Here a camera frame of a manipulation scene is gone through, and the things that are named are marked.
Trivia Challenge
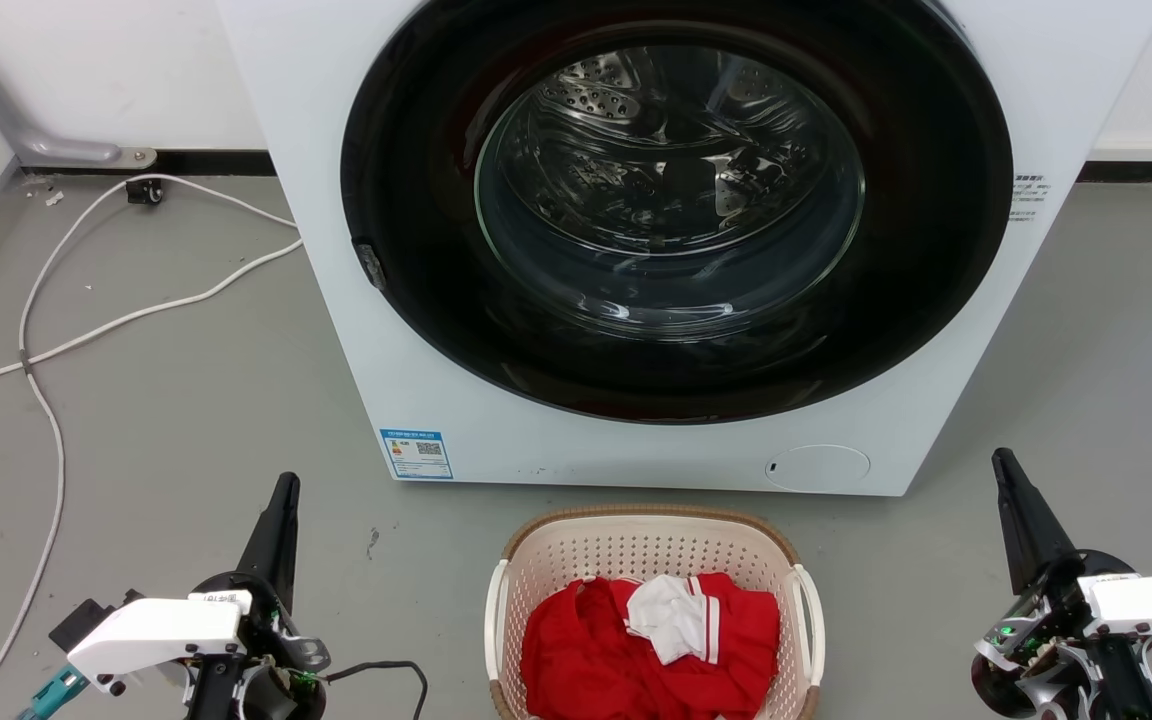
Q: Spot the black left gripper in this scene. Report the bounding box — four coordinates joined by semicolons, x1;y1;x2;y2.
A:
184;472;331;720

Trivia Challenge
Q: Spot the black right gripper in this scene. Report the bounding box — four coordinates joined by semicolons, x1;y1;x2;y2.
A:
970;447;1152;720

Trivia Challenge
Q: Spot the beige plastic laundry basket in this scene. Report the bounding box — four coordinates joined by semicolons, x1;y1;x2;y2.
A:
483;504;826;720

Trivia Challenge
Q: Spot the blue energy label sticker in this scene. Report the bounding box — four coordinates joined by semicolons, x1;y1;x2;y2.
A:
380;429;454;481

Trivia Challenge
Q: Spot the round white filter cover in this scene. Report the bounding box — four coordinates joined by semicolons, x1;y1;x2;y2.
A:
764;444;872;493

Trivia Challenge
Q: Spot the red garment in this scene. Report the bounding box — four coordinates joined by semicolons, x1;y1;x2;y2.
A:
520;572;781;720

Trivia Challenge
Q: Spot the small printed text sticker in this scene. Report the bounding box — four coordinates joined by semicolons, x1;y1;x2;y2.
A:
1012;173;1047;223

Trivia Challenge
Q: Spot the black round washer door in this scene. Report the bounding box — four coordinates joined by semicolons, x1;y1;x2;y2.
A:
340;0;1015;425

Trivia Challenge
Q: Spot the white cloth with red stripes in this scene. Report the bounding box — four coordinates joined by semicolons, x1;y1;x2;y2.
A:
624;574;721;666

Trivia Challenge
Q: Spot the white front-load washing machine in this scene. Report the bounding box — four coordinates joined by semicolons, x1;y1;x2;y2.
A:
215;0;1152;498

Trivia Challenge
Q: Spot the thin black left gripper cable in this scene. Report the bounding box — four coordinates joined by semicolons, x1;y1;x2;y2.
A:
321;659;430;720

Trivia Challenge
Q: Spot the looped white floor cable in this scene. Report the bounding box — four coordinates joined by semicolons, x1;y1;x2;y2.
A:
0;174;299;720

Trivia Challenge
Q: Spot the long white floor cable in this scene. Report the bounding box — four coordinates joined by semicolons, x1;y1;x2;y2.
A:
0;238;304;415

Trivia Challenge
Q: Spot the grey wall pipe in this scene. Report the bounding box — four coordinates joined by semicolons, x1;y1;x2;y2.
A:
0;0;158;169

